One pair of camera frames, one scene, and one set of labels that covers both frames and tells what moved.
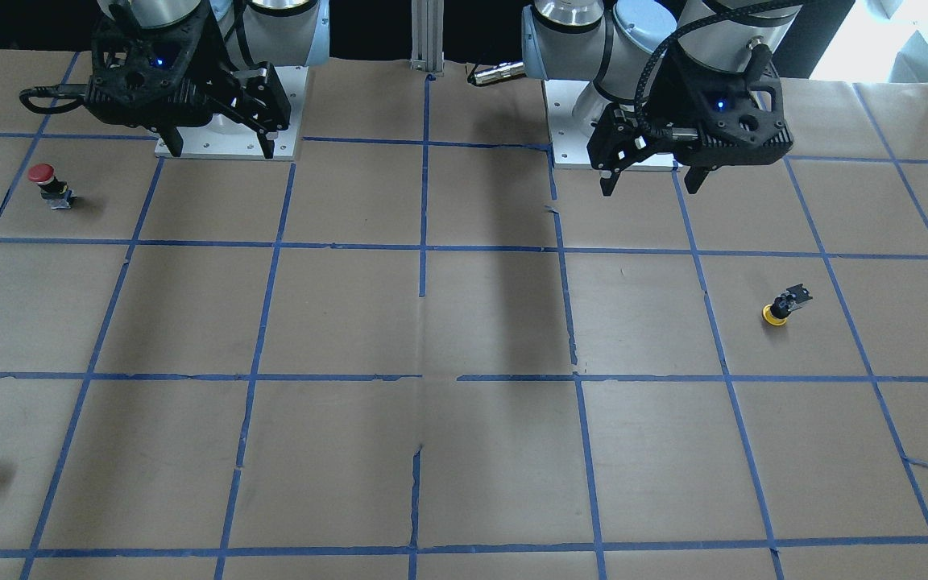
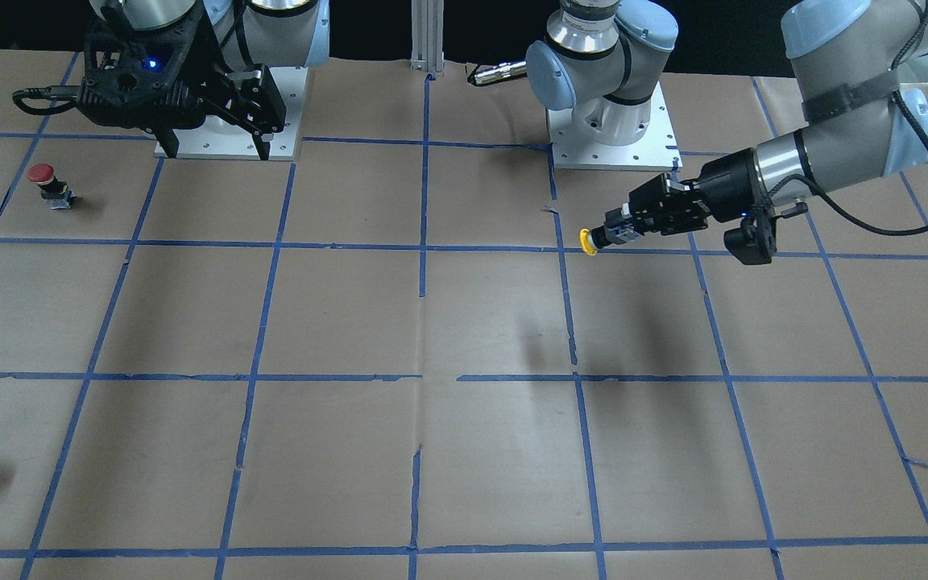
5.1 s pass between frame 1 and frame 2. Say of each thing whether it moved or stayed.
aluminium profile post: stayed
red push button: stayed
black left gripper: moved
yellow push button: moved
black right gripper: stayed
